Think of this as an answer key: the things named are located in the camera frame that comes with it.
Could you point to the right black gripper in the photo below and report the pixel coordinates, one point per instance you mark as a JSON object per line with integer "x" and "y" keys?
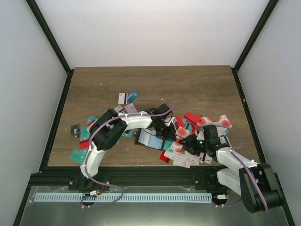
{"x": 189, "y": 144}

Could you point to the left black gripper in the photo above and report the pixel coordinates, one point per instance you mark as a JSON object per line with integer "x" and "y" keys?
{"x": 168, "y": 135}

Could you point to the black leather card holder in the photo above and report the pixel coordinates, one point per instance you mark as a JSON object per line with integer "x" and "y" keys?
{"x": 147, "y": 138}

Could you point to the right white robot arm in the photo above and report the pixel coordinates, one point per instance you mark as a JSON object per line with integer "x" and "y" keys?
{"x": 255, "y": 183}

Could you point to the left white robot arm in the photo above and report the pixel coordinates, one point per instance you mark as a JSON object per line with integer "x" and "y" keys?
{"x": 106, "y": 131}

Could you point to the red card front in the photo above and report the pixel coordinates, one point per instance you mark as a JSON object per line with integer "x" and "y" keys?
{"x": 164, "y": 158}

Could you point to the red card top right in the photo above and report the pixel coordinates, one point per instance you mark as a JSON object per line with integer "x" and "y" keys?
{"x": 192, "y": 118}

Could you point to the white floral card left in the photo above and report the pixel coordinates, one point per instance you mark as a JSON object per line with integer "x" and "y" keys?
{"x": 130, "y": 108}

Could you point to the blue card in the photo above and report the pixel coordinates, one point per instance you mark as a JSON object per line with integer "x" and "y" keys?
{"x": 132, "y": 96}

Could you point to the white card magnetic stripe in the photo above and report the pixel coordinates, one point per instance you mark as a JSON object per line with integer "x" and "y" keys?
{"x": 122, "y": 99}

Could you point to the teal card front left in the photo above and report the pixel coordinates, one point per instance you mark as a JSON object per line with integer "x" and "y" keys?
{"x": 79, "y": 155}

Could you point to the black membership card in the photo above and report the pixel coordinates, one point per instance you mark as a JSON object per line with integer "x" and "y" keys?
{"x": 75, "y": 131}

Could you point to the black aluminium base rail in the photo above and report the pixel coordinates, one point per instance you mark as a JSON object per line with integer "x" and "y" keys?
{"x": 129, "y": 176}

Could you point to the light blue slotted rail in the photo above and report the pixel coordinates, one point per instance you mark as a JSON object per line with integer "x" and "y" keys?
{"x": 129, "y": 197}

